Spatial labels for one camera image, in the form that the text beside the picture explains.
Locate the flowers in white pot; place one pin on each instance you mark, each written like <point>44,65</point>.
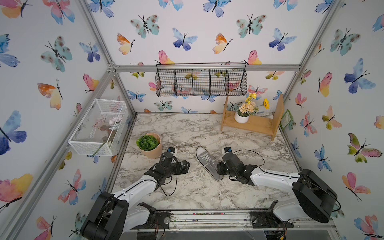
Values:
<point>249,108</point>

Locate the green plant in terracotta pot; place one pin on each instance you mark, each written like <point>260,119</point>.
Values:
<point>150,145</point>

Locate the white mesh wall basket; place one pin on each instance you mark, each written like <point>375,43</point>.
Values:
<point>100,130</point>

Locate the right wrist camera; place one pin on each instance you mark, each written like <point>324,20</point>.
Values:
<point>227,150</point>

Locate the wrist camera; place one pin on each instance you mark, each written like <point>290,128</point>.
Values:
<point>172,150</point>
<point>227,150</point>

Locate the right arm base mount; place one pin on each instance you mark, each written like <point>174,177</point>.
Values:
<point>265,219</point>

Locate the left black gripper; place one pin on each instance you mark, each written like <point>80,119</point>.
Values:
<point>179,170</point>

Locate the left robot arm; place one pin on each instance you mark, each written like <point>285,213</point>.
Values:
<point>117,213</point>

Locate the wooden shelf rack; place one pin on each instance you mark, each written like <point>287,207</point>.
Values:
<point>256,124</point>

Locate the grey canvas sneaker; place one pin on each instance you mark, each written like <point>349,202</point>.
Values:
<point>209,163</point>

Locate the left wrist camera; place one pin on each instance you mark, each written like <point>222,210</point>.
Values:
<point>172,150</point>

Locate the aluminium front rail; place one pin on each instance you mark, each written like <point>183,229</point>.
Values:
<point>230,220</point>

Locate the black wire wall basket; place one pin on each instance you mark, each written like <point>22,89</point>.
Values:
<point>201,80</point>

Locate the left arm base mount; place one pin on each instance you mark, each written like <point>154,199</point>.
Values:
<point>150,218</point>

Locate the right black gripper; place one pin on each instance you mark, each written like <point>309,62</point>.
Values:
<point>219,165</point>

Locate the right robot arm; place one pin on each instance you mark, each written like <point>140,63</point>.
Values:
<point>312,197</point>

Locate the green framed wall card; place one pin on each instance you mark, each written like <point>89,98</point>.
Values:
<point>287,121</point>

